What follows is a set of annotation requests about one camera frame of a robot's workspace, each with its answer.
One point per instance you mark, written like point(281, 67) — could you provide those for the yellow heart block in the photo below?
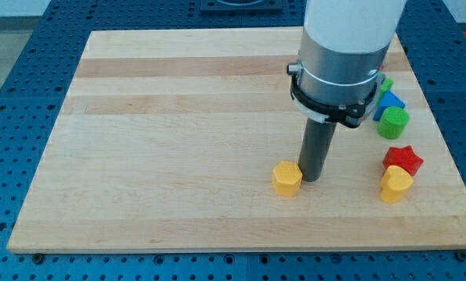
point(395, 183)

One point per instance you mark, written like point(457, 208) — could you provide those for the red star block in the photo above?
point(403, 157)

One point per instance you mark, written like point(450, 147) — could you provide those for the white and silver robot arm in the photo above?
point(336, 76)

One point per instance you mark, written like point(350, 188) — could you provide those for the green cylinder block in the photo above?
point(393, 122)

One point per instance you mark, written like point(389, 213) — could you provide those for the green block behind arm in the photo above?
point(385, 86)

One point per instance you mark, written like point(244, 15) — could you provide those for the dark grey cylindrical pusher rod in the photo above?
point(314, 148)

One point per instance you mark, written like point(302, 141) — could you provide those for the light wooden board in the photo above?
point(167, 139)

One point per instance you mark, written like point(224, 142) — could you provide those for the yellow hexagon block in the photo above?
point(286, 178)

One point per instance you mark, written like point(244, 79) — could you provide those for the blue triangle block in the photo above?
point(388, 99)

